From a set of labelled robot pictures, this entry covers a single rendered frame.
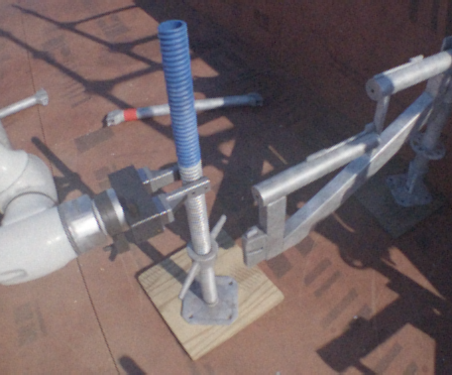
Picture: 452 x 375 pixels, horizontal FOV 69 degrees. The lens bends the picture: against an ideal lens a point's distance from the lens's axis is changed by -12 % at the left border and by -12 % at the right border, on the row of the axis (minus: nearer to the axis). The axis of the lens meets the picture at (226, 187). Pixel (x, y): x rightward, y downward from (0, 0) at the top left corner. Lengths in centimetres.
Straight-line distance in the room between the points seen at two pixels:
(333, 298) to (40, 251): 79
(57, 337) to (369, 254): 96
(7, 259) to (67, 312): 57
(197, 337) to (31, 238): 56
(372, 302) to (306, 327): 21
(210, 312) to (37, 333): 51
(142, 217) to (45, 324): 67
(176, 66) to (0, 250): 38
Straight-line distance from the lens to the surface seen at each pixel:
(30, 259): 60
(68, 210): 60
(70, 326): 113
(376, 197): 133
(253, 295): 105
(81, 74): 218
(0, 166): 69
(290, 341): 102
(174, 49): 48
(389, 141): 99
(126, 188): 62
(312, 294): 109
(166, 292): 107
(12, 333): 121
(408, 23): 134
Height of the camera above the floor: 96
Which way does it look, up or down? 47 degrees down
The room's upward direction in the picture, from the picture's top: 3 degrees counter-clockwise
